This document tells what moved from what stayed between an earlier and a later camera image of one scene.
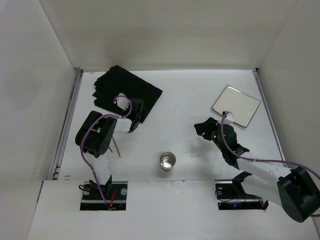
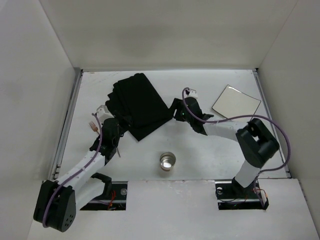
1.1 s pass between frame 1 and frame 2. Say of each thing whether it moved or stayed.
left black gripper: moved
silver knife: stayed
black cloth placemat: moved
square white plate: stayed
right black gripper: moved
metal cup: stayed
